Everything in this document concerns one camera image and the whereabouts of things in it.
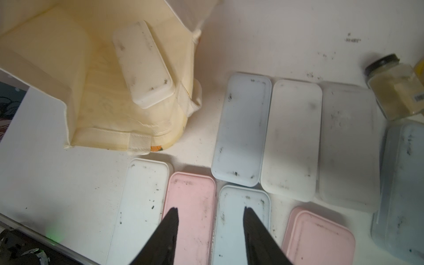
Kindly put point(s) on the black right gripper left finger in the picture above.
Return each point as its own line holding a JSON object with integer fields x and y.
{"x": 161, "y": 247}

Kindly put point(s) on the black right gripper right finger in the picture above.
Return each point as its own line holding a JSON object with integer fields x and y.
{"x": 261, "y": 249}

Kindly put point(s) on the white pencil case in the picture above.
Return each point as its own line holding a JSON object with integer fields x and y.
{"x": 290, "y": 160}
{"x": 140, "y": 209}

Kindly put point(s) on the pink pencil case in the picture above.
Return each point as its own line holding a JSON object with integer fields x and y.
{"x": 194, "y": 196}

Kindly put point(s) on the light blue pencil case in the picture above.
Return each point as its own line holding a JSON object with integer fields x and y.
{"x": 242, "y": 130}

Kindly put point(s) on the cream pencil case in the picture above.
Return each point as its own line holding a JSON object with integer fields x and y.
{"x": 349, "y": 148}

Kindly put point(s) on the grey pencil case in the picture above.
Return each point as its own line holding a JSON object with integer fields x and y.
{"x": 398, "y": 225}

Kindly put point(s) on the cream canvas tote bag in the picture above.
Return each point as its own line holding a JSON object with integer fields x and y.
{"x": 65, "y": 50}

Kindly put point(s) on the glass spice jar black lid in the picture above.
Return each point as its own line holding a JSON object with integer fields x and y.
{"x": 397, "y": 87}

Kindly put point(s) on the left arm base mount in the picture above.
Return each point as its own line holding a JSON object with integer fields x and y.
{"x": 20, "y": 248}

